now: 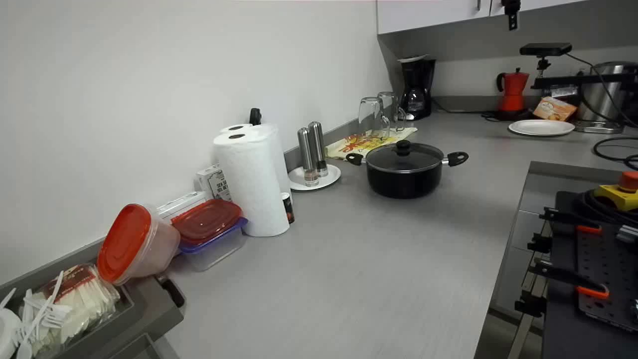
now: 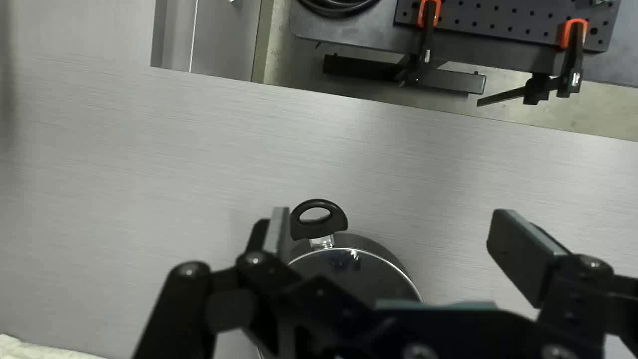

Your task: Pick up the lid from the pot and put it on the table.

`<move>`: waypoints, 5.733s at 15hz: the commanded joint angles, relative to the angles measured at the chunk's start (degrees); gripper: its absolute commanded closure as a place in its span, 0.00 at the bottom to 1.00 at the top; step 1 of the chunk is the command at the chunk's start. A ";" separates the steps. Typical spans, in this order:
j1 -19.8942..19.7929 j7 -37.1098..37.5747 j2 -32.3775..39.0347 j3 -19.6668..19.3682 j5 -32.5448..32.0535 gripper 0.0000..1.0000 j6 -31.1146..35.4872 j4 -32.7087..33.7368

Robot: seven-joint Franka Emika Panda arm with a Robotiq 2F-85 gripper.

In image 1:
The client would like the white paper towel roll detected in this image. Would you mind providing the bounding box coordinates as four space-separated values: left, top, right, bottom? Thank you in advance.
220 120 293 198
210 128 293 240

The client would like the glass lid with black knob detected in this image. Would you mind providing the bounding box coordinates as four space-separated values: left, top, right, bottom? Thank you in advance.
365 138 447 174

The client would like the black camera on stand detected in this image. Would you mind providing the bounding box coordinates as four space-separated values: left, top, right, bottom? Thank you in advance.
519 42 575 76

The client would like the grey metal tray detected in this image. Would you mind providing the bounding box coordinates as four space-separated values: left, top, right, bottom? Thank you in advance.
0 238 186 359

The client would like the white wall outlet box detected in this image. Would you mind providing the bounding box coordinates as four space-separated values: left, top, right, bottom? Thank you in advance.
194 164 232 204

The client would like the large steel pot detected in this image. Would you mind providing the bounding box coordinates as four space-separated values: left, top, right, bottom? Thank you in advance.
577 60 638 126

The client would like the steel spice grinder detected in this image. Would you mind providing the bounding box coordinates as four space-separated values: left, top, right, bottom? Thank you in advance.
307 120 329 178
295 126 319 186

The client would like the black clamp with orange handle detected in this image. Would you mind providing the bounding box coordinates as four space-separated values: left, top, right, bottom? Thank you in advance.
527 258 612 304
539 206 604 240

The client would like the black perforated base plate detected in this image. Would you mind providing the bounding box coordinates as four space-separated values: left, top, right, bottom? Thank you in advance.
543 190 638 359

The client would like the small white saucer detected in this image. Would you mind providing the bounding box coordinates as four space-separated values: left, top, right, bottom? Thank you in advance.
287 162 343 194

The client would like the black cable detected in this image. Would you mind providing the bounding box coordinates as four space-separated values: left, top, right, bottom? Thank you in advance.
593 136 638 172

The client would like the clear plastic container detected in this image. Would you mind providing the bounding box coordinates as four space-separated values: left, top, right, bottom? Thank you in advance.
154 190 214 222

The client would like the clear container with red lid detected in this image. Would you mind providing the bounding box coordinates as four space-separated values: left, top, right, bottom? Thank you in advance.
96 202 184 288

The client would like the white dinner plate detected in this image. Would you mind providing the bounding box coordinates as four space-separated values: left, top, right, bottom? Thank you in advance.
507 118 579 140

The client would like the black cooking pot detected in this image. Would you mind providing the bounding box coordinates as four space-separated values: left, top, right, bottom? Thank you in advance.
345 142 471 202

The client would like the orange paper card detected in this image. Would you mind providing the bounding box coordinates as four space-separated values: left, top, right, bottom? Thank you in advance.
533 96 579 124

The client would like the bag of plastic cutlery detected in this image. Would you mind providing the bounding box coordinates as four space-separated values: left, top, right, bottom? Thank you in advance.
22 264 122 356

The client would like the black coffee maker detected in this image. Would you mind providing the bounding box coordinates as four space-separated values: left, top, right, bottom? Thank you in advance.
397 56 439 124

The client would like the small white black box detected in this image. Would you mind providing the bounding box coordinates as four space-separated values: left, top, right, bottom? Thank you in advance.
281 192 297 226

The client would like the red moka pot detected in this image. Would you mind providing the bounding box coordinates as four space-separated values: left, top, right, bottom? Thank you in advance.
495 66 533 116

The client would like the yellow emergency stop button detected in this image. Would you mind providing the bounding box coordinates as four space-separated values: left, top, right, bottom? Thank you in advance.
593 170 638 214

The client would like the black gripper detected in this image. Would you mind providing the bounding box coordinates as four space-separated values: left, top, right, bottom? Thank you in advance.
501 0 523 33

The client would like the white wall cabinet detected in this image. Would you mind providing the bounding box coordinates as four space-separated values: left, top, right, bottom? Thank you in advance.
375 0 638 66

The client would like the flat container with red lid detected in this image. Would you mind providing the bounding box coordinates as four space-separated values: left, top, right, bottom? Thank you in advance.
170 198 250 274

